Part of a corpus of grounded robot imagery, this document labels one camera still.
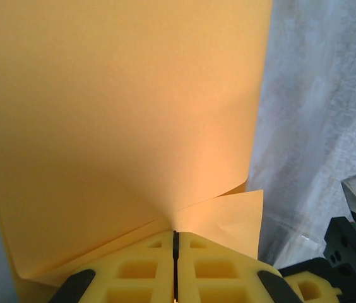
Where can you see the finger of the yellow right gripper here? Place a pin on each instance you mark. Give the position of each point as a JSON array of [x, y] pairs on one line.
[[323, 288]]

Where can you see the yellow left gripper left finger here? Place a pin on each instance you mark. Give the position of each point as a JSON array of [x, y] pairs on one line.
[[162, 268]]

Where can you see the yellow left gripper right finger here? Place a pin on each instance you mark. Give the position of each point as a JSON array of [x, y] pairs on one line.
[[189, 268]]

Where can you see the orange paper sheet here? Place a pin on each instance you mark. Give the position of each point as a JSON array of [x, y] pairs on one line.
[[118, 110]]

